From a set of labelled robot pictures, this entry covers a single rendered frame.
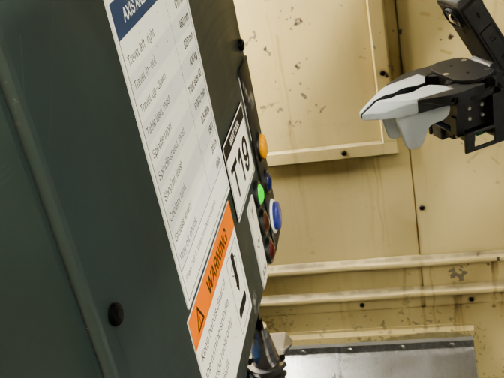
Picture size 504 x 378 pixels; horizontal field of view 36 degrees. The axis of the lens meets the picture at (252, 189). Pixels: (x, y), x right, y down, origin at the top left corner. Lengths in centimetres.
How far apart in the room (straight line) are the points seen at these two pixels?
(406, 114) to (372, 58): 68
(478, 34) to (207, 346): 46
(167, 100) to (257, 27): 98
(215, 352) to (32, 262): 23
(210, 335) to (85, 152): 21
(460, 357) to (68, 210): 152
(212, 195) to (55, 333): 24
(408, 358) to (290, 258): 36
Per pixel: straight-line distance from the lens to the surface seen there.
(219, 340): 56
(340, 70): 148
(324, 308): 176
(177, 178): 49
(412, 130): 81
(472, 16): 82
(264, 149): 75
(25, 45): 33
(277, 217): 78
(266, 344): 122
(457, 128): 84
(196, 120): 55
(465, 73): 84
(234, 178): 64
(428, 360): 181
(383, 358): 181
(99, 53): 40
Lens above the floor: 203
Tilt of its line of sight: 27 degrees down
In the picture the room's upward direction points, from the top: 12 degrees counter-clockwise
